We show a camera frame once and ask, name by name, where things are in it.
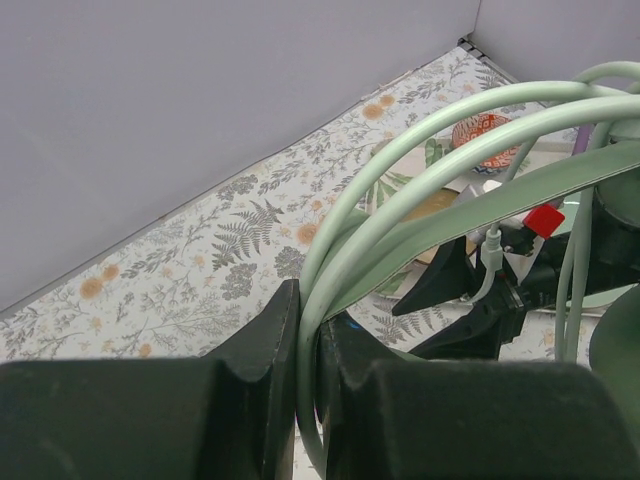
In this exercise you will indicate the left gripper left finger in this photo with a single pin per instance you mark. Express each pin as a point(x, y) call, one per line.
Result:
point(226, 415)

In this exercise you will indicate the floral table mat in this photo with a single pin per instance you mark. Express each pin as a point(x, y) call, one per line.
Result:
point(195, 278)

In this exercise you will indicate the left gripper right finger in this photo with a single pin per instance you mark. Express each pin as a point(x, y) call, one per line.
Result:
point(385, 417)

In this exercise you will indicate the floral serving tray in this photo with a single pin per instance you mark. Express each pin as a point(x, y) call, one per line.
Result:
point(414, 163)

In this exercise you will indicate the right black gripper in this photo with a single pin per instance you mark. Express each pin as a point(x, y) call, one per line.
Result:
point(613, 263)

